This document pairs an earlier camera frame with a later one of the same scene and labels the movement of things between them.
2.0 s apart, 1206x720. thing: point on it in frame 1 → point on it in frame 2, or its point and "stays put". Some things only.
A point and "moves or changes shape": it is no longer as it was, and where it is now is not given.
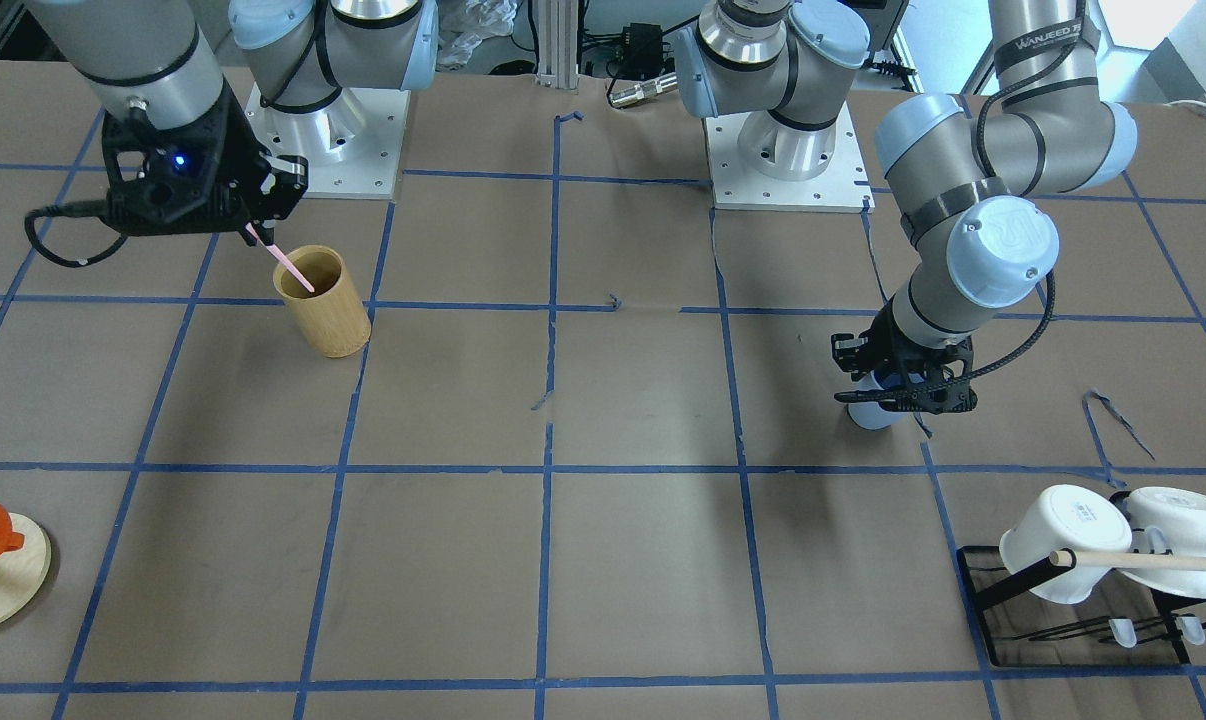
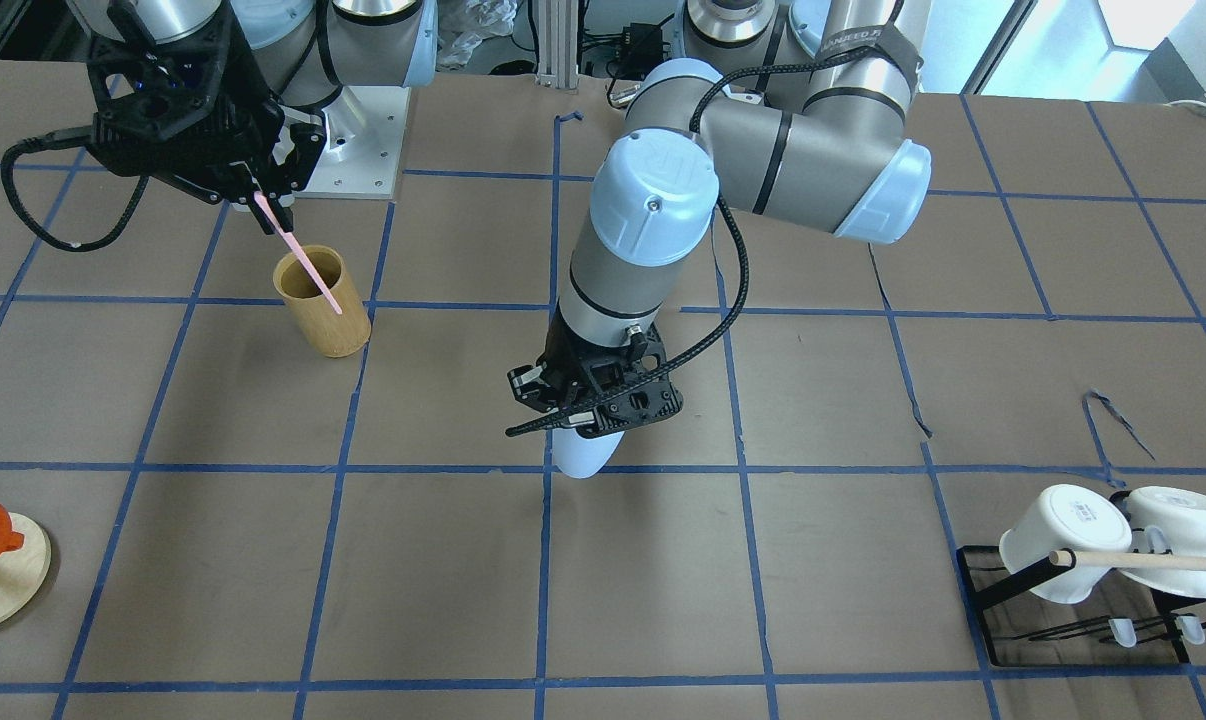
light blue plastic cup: [872, 415] → [579, 457]
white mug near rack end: [1068, 517] stays put
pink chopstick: [281, 257] moves or changes shape
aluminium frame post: [558, 44] stays put
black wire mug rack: [1123, 621] stays put
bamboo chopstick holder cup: [334, 314] stays put
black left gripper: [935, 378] → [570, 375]
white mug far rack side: [1190, 524] stays put
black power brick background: [642, 51] stays put
